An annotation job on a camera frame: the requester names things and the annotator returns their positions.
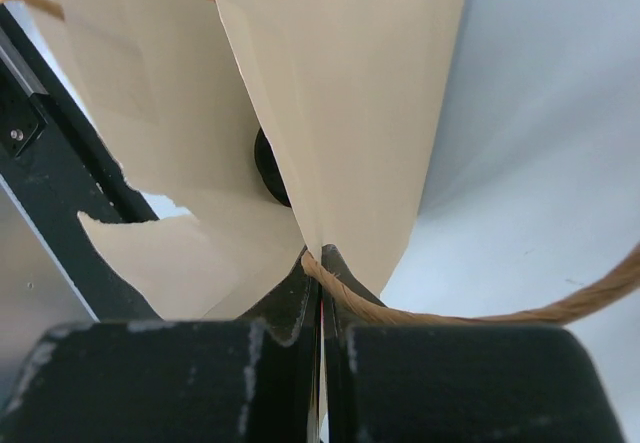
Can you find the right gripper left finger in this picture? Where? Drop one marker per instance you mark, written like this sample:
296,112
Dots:
251,379

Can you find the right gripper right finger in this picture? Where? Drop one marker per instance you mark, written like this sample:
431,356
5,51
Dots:
461,383

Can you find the black plastic cup lid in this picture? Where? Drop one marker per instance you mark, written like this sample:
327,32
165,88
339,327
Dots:
268,169

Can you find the tan paper bag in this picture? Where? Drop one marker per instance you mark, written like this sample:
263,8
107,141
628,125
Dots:
445,160

